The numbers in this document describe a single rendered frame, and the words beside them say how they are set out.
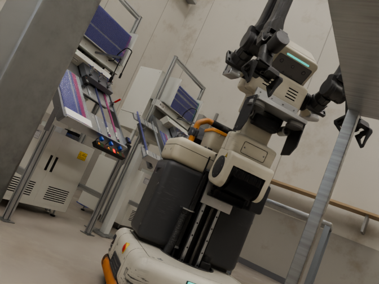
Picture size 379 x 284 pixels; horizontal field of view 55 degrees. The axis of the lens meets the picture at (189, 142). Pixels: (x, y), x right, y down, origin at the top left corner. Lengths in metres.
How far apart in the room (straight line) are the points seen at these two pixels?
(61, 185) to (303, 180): 3.68
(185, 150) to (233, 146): 0.29
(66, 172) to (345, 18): 2.60
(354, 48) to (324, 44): 5.76
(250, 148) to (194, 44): 5.88
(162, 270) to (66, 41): 1.33
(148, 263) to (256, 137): 0.70
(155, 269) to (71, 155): 1.72
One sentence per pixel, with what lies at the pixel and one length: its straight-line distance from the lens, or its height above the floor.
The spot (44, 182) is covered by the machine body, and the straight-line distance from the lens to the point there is 2.95.
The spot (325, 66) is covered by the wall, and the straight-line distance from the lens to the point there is 6.32.
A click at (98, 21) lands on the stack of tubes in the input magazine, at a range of 3.14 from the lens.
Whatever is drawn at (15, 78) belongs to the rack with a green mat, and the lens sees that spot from 0.19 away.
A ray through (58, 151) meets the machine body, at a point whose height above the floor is 0.49.
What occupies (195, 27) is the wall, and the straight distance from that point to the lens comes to 7.62.
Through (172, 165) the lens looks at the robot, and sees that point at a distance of 1.75.
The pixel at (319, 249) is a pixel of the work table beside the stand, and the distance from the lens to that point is 2.95.
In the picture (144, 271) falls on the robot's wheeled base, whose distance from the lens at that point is 1.46.
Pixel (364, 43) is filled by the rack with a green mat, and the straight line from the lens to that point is 0.75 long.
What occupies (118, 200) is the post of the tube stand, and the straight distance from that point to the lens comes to 3.22.
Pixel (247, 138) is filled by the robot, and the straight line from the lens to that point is 1.60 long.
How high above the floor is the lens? 0.54
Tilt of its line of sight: 8 degrees up
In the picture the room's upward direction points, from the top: 23 degrees clockwise
